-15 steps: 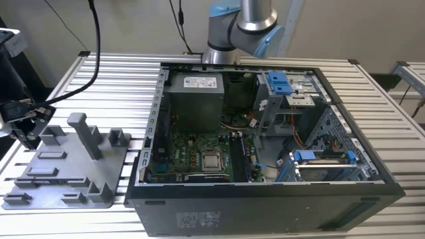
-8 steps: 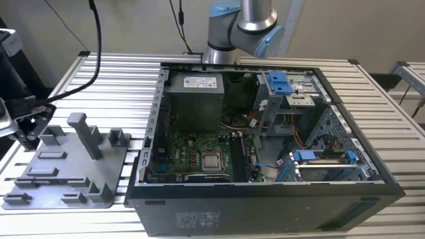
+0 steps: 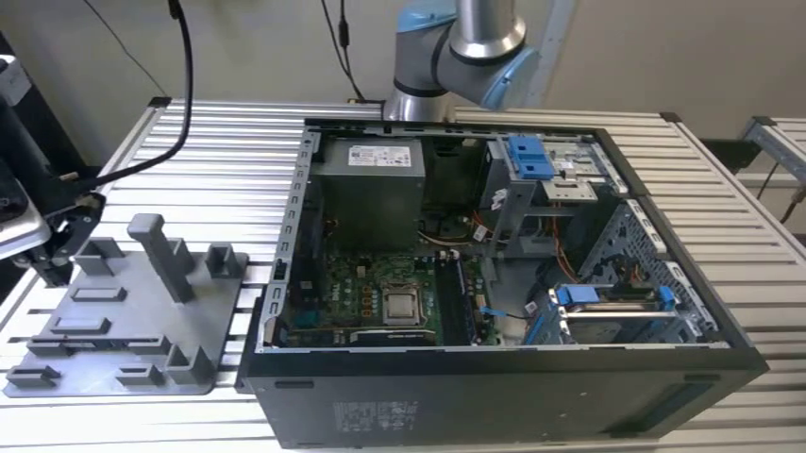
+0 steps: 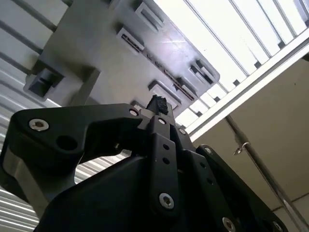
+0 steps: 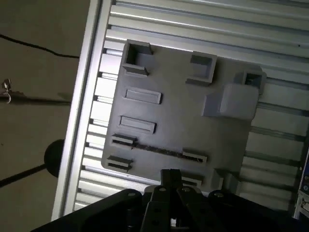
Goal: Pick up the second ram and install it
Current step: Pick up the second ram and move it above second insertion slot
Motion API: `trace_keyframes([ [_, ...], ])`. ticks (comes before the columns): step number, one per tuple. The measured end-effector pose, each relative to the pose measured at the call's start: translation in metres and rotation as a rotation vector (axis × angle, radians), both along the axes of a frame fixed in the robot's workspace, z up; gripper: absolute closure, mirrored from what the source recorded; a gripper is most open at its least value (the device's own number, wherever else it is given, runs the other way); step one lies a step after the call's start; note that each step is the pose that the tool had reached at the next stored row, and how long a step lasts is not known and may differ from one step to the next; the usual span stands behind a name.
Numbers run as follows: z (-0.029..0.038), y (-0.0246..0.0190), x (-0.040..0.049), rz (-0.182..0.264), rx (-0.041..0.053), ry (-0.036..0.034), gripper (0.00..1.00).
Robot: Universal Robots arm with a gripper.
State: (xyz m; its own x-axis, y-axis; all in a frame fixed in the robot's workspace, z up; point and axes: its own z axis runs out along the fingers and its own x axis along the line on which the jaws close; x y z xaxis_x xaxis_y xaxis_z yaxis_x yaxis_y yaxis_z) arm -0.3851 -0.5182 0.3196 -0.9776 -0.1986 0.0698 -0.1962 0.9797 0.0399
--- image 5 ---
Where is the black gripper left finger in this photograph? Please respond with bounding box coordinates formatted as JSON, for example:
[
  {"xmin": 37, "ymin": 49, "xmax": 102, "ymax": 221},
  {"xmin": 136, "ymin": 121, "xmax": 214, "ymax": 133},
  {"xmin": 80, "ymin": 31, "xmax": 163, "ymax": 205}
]
[{"xmin": 30, "ymin": 169, "xmax": 172, "ymax": 232}]

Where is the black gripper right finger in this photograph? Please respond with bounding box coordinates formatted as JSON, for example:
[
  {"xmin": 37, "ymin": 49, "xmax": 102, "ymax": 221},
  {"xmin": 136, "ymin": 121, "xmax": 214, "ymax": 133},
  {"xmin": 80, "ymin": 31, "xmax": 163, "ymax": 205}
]
[{"xmin": 170, "ymin": 169, "xmax": 309, "ymax": 232}]

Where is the black round-base stand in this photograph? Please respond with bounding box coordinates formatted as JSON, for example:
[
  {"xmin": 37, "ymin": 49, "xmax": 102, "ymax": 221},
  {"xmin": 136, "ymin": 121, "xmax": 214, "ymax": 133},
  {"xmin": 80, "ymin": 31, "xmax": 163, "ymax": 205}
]
[{"xmin": 0, "ymin": 139, "xmax": 65, "ymax": 188}]

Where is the grey parts rack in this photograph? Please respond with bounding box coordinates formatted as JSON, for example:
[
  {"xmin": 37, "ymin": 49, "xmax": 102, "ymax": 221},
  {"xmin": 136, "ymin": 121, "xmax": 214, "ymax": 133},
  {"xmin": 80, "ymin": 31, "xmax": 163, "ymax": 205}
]
[{"xmin": 101, "ymin": 39, "xmax": 267, "ymax": 197}]

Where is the black PC case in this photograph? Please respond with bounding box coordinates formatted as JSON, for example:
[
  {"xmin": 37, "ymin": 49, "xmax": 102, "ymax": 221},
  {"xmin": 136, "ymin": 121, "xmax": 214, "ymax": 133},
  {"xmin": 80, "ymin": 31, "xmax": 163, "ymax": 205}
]
[{"xmin": 292, "ymin": 145, "xmax": 309, "ymax": 219}]

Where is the metal clamp on rod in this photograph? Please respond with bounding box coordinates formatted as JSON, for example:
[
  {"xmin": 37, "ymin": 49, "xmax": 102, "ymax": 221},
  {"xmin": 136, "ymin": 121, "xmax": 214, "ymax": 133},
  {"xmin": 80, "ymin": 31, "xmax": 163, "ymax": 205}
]
[{"xmin": 0, "ymin": 76, "xmax": 13, "ymax": 105}]

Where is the thin black floor cable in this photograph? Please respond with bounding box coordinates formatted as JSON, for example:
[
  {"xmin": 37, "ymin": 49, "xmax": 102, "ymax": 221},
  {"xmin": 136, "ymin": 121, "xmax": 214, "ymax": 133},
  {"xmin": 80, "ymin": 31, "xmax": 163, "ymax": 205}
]
[{"xmin": 0, "ymin": 33, "xmax": 80, "ymax": 58}]

